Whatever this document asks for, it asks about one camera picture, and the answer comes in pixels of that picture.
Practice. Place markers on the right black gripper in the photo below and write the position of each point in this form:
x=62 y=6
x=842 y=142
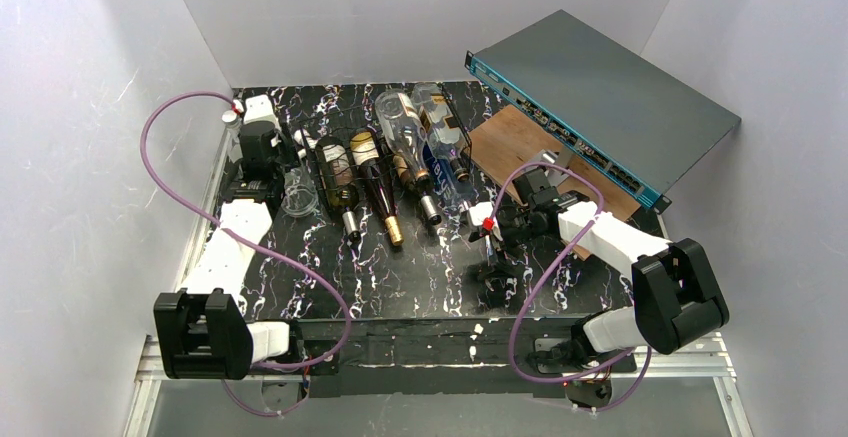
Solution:
x=502 y=235

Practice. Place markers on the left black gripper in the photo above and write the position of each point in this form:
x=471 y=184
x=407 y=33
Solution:
x=279 y=158

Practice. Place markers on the clear bottle dark label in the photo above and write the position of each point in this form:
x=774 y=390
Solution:
x=300 y=194

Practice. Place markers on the clear bottle red label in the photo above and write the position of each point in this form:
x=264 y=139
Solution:
x=232 y=122

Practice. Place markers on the clear bottle gold label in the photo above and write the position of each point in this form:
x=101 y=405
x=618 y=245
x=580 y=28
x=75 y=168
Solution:
x=447 y=142

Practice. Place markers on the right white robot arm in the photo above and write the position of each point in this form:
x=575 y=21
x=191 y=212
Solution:
x=676 y=296

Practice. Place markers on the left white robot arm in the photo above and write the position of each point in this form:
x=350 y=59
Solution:
x=201 y=331

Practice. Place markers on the dark wine bottle silver cap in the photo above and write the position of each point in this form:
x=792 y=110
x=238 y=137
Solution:
x=339 y=184

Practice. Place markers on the blue label clear bottle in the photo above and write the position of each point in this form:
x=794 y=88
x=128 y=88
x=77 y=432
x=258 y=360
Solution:
x=457 y=196

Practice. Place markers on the dark wine bottle gold cap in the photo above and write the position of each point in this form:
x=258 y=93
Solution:
x=375 y=179

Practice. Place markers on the clear bottle brown neck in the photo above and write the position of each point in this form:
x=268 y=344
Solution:
x=402 y=129

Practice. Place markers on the brown wooden board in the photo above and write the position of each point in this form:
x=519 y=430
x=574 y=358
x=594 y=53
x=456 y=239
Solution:
x=510 y=142

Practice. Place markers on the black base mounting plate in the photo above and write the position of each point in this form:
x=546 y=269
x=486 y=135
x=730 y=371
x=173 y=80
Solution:
x=411 y=356

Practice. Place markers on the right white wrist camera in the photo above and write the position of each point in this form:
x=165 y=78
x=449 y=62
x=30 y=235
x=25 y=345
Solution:
x=480 y=218

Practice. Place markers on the grey metal bracket stand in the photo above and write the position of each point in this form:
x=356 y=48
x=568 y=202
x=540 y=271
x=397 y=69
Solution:
x=562 y=158

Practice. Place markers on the black wire wine rack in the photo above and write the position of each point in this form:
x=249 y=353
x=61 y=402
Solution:
x=405 y=136

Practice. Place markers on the teal network switch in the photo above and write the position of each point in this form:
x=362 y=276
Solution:
x=633 y=122

